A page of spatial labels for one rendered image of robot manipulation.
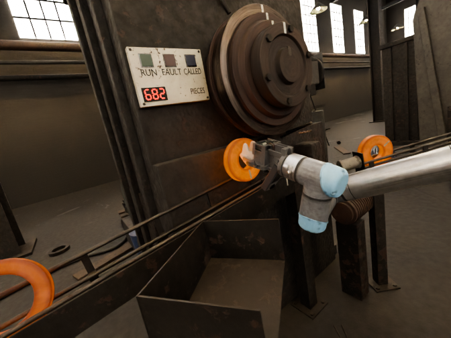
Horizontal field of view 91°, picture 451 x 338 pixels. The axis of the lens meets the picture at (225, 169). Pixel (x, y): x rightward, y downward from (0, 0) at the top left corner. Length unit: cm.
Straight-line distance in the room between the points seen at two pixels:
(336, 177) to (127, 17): 76
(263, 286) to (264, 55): 65
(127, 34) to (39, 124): 599
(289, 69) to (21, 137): 636
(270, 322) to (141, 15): 90
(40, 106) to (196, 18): 604
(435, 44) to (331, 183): 306
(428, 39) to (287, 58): 277
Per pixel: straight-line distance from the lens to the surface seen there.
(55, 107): 679
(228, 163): 74
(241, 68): 80
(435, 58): 351
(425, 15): 359
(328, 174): 57
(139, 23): 88
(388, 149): 126
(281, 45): 89
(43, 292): 72
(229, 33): 84
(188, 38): 94
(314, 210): 62
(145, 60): 81
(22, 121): 678
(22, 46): 636
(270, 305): 52
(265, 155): 66
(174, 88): 83
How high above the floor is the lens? 96
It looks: 12 degrees down
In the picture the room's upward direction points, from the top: 11 degrees counter-clockwise
